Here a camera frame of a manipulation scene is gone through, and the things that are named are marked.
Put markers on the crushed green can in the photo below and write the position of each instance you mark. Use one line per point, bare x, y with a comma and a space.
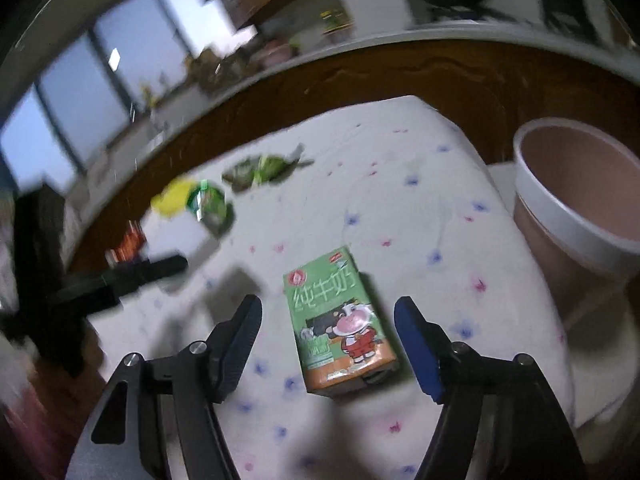
212, 205

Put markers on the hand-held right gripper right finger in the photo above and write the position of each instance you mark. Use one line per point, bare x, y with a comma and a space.
417, 350

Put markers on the green milk carton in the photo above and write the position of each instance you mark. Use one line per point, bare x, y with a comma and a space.
330, 320

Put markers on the pink basin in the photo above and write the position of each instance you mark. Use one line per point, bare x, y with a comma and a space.
276, 52

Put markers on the utensil rack with boards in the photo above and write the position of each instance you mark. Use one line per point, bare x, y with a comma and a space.
210, 65

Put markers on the wooden lower cabinets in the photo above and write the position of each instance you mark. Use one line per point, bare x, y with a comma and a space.
400, 70

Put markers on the dark stock pot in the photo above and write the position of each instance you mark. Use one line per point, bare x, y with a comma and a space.
565, 5

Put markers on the yellow packet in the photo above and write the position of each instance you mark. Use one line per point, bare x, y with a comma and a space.
170, 200

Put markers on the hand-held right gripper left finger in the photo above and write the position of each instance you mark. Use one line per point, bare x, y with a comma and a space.
240, 340

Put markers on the crushed red can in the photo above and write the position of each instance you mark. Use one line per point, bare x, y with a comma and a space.
131, 245

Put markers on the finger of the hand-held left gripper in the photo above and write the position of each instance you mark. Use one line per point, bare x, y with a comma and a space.
150, 271

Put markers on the green bottle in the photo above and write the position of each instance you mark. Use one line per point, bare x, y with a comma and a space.
329, 19
342, 18

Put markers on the floral white tablecloth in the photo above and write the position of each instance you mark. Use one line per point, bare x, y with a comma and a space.
400, 185

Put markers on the pink white rimmed bin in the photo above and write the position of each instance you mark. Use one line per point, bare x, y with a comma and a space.
550, 240

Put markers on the kitchen window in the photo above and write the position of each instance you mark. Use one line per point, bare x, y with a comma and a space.
125, 50

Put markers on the crumpled green brown wrapper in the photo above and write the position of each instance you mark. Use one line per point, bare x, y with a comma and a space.
265, 170

